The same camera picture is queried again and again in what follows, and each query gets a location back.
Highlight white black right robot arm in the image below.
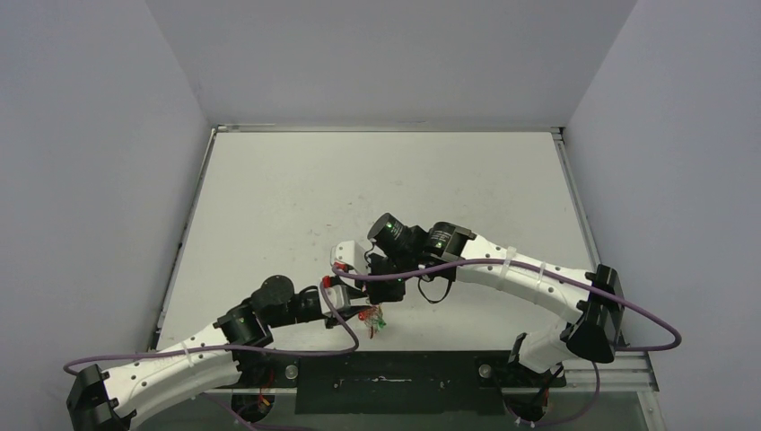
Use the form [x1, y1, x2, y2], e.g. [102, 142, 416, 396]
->
[367, 213, 625, 385]

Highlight aluminium table frame rail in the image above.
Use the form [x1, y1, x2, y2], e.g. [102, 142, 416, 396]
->
[549, 127, 660, 394]

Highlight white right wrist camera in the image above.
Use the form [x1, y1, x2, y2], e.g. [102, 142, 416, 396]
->
[330, 241, 370, 275]

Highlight metal keyring with red grip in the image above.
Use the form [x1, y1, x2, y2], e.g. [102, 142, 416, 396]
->
[357, 304, 387, 339]

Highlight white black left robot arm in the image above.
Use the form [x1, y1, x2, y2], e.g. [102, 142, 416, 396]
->
[66, 275, 346, 430]

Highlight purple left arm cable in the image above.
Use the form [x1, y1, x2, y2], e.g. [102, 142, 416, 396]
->
[63, 280, 361, 431]

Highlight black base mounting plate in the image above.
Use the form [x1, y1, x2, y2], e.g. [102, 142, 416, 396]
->
[232, 350, 566, 420]

